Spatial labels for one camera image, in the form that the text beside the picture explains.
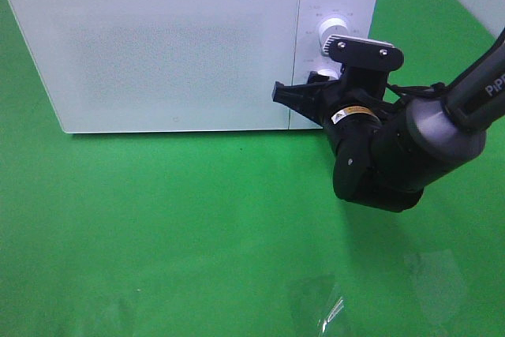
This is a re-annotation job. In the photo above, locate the clear tape patch right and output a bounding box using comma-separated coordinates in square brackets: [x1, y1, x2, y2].
[404, 249, 467, 324]

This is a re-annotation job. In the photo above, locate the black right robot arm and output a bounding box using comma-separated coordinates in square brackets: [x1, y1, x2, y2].
[272, 35, 504, 212]

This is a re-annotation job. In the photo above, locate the white microwave knob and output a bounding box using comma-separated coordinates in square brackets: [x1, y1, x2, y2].
[317, 69, 340, 81]
[318, 17, 349, 45]

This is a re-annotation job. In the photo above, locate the white microwave door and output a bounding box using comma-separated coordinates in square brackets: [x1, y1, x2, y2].
[9, 0, 297, 133]

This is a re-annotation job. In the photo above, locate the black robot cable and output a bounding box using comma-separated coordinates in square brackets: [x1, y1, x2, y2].
[384, 82, 447, 107]

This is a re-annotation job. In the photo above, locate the clear tape patch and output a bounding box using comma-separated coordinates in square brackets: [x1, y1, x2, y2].
[404, 249, 467, 324]
[287, 275, 353, 336]

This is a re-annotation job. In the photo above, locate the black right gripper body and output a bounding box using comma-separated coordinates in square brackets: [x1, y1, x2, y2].
[316, 65, 394, 148]

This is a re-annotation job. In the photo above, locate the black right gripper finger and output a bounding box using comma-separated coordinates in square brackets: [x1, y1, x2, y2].
[271, 81, 327, 124]
[307, 71, 335, 84]

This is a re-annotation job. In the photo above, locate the white microwave oven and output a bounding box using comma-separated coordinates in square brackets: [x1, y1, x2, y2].
[8, 0, 376, 134]

